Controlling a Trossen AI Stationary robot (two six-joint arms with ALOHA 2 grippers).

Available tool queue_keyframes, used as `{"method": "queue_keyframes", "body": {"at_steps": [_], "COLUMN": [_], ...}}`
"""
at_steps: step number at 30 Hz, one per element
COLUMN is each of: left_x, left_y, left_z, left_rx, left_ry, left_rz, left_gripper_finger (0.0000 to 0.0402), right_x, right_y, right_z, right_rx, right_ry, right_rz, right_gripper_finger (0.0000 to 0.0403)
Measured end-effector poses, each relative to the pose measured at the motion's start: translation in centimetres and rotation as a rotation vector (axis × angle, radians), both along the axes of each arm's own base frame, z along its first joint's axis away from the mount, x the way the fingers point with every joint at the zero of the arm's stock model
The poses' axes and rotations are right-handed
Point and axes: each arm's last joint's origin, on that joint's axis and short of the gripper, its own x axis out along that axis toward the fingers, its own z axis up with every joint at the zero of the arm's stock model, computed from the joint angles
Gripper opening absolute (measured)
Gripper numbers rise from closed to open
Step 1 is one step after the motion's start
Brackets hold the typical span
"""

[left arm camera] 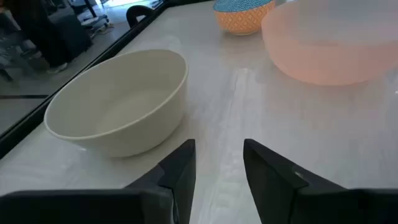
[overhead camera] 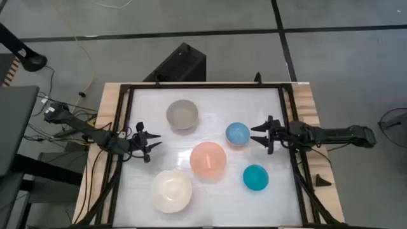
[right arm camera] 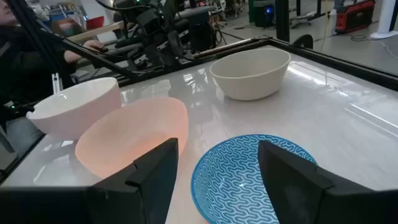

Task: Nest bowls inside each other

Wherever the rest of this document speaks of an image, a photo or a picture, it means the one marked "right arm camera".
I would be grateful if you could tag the white bracket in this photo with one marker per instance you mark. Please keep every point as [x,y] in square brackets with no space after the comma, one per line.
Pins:
[55,83]

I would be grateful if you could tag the red storage bin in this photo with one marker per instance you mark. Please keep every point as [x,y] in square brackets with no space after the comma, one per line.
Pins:
[95,22]

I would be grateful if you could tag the wooden bench top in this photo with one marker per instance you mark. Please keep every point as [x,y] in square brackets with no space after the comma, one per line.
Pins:
[99,31]

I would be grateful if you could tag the glossy white bowl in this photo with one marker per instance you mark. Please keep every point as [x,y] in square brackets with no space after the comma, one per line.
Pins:
[74,109]

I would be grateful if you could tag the red and black equipment case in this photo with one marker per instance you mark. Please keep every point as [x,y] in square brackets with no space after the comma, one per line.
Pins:
[354,17]

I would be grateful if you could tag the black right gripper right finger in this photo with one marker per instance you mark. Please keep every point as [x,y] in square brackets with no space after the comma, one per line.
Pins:
[295,186]

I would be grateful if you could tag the cream matte bowl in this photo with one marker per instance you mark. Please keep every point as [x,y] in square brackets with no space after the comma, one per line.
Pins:
[248,81]

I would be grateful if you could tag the person's hand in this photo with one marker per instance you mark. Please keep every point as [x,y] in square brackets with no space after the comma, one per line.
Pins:
[93,45]

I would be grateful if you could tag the person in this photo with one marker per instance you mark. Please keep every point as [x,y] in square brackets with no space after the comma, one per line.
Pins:
[18,71]

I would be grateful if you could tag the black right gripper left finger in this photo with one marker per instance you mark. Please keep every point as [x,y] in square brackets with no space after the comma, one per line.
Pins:
[146,189]

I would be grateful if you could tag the peach translucent bowl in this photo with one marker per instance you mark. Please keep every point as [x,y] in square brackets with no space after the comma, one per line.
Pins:
[130,130]

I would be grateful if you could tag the blue wave-patterned bowl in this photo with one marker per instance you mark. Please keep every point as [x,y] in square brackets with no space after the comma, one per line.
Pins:
[230,183]

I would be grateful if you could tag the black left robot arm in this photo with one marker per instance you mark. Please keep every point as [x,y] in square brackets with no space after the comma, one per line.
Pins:
[155,34]

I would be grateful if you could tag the black vertical post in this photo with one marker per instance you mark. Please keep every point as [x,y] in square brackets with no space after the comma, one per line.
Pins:
[282,18]

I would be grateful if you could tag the black diagonal frame strut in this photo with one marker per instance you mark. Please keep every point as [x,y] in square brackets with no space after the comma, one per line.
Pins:
[93,57]
[40,43]

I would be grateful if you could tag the white pillar base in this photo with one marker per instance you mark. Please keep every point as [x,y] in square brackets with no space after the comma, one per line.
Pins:
[387,21]

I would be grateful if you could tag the black computer tower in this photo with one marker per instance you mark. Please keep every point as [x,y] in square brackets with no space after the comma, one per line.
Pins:
[264,14]

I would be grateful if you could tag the black curved caster guard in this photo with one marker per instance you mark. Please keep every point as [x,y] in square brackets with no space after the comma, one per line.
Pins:
[303,41]

